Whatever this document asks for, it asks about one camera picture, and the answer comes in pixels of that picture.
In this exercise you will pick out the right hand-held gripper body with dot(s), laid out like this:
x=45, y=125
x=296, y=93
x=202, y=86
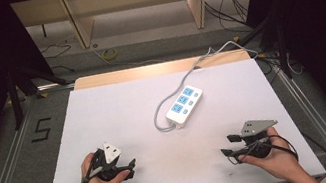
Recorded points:
x=257, y=142

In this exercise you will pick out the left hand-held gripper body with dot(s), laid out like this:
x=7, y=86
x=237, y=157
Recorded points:
x=107, y=165

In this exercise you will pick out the person's right hand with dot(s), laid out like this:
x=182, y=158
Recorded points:
x=280, y=160

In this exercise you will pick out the white table cover board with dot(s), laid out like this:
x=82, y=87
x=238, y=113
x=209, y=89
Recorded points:
x=129, y=121

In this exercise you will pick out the white power strip blue sockets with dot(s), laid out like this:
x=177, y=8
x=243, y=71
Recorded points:
x=184, y=105

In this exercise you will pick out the yellow tape roll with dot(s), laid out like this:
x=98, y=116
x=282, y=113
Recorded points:
x=109, y=54

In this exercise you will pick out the black stand legs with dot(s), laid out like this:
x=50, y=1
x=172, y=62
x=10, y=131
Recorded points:
x=19, y=86

